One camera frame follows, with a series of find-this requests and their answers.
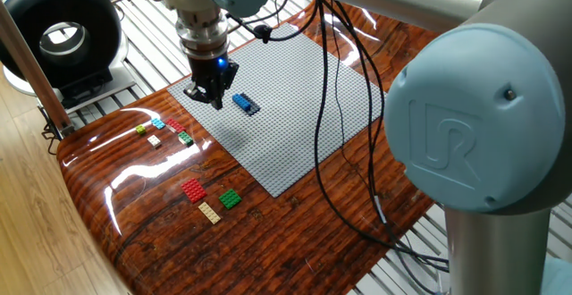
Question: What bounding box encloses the red wide Lego plate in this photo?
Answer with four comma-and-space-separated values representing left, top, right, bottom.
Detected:
181, 178, 208, 205

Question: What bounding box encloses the black cable with plug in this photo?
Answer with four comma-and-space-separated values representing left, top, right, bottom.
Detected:
227, 0, 450, 269

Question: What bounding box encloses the red long Lego brick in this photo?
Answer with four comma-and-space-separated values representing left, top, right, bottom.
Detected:
165, 118, 187, 134

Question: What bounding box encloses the brown wooden pole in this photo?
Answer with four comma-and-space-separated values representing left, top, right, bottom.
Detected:
0, 0, 76, 139

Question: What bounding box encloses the wood pattern table mat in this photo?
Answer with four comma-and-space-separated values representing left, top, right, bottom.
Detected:
56, 0, 442, 295

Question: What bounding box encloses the black ring shaped device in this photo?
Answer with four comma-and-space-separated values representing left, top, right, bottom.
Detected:
0, 0, 138, 111

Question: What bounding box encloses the black cable with silver connector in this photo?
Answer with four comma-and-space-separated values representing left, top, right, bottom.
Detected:
332, 0, 450, 295

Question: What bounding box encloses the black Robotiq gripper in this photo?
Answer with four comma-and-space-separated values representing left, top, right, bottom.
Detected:
182, 54, 240, 111

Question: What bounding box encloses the black wire tangle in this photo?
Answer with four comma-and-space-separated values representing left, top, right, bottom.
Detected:
41, 105, 63, 156

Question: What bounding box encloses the tan Lego plate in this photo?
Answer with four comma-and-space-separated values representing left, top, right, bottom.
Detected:
198, 201, 222, 225

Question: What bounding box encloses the green square Lego plate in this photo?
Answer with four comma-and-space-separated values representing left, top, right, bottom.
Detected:
218, 188, 243, 210

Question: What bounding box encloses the grey Lego baseplate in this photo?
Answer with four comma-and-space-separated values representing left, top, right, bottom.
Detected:
167, 21, 385, 199

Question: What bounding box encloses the black Lego plate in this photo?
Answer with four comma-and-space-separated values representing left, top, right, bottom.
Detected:
240, 91, 262, 117

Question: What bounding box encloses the thin dark cable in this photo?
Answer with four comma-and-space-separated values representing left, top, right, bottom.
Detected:
330, 0, 390, 224

